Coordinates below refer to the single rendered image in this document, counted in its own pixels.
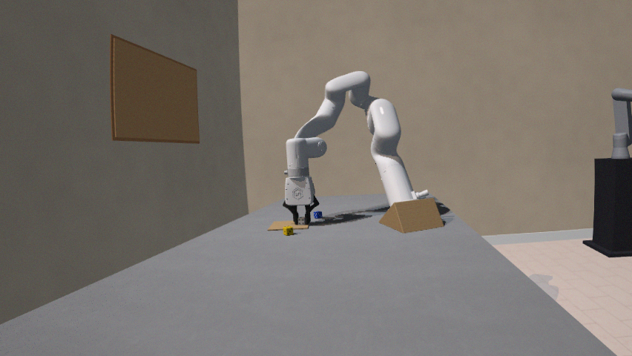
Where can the light orange mat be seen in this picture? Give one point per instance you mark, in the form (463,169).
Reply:
(276,226)

